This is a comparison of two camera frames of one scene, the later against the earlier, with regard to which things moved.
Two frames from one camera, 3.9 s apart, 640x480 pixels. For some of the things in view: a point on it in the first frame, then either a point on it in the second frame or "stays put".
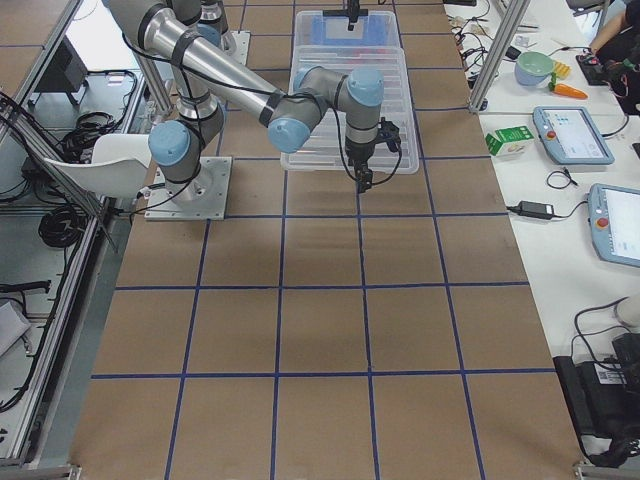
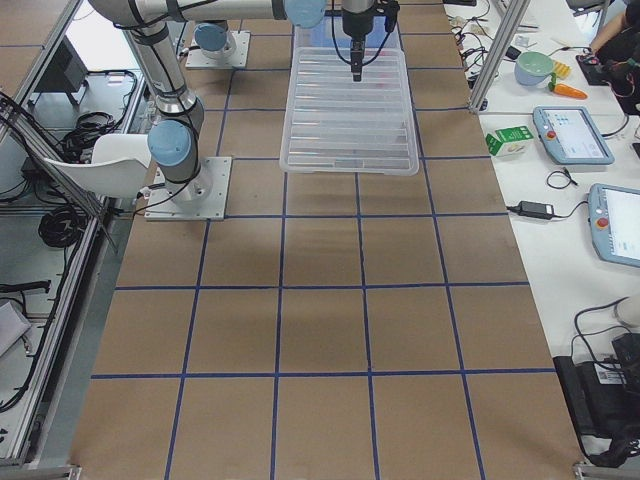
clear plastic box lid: x=324 y=152 stays put
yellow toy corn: x=561 y=70 stays put
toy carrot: x=569 y=90 stays put
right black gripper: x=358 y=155 → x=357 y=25
